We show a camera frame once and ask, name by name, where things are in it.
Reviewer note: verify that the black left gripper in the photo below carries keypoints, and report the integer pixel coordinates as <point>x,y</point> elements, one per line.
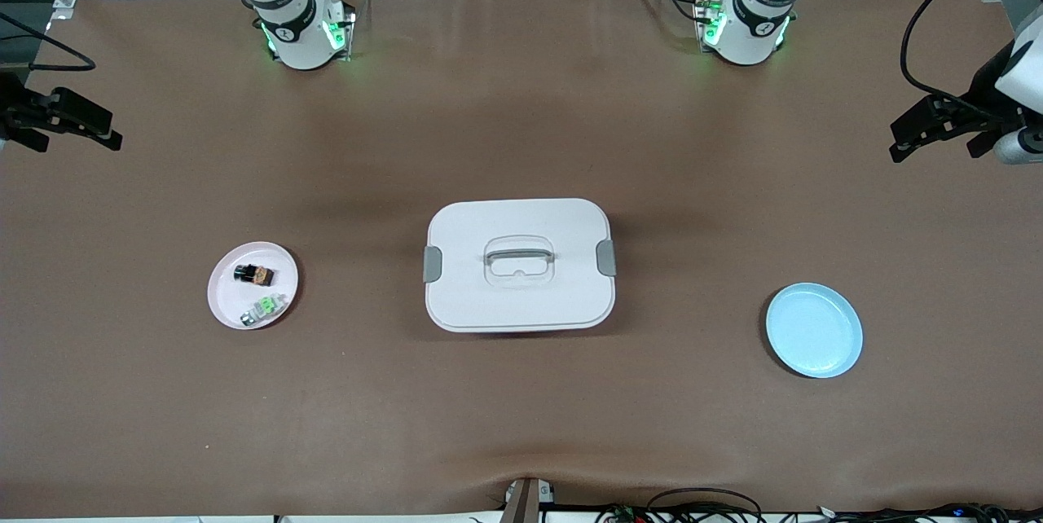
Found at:
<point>980,104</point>

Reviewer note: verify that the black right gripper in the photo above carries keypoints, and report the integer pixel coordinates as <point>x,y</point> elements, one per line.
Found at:
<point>15,110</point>

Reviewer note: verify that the orange and black switch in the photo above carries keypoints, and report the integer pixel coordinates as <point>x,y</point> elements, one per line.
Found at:
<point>262,274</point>

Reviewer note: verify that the white lidded box grey latches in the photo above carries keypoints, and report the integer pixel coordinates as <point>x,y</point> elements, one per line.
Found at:
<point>521,303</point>

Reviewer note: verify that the light blue round plate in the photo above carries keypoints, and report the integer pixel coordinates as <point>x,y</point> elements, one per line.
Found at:
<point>815,331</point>

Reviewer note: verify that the pink round plate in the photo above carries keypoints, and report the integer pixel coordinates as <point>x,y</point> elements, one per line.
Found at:
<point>236,303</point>

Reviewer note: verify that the green and clear switch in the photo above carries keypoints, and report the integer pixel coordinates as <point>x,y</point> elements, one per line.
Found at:
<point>265,307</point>

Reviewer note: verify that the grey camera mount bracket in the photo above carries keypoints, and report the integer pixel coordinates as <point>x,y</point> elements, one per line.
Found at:
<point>521,507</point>

